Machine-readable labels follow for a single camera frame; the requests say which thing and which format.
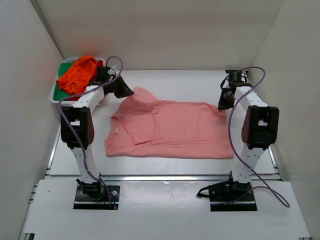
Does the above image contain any pink t shirt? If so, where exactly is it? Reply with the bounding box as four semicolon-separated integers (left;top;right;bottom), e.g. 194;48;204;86
104;87;234;159

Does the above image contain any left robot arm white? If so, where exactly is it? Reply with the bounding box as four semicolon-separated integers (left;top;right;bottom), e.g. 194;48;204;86
58;66;134;199

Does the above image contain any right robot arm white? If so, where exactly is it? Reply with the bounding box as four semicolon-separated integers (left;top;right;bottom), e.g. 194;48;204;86
218;70;280;200

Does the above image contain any red t shirt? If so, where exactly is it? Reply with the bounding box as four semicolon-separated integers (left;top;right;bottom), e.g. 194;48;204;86
65;56;104;96

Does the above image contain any orange t shirt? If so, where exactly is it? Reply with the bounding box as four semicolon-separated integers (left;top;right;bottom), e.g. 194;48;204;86
56;55;97;95

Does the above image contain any white plastic basket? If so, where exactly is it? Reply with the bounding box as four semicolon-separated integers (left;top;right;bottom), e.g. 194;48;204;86
49;56;106;105

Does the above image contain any green t shirt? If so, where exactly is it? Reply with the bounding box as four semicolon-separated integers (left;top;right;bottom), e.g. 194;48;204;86
54;61;75;101

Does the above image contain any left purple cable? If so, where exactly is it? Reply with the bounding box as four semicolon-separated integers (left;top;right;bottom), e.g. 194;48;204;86
57;55;124;210

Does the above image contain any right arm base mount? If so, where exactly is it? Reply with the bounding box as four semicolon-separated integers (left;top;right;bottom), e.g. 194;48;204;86
196;174;258;212

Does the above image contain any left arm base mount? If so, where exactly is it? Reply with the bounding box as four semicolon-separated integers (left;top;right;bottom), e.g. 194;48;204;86
73;179;121;211

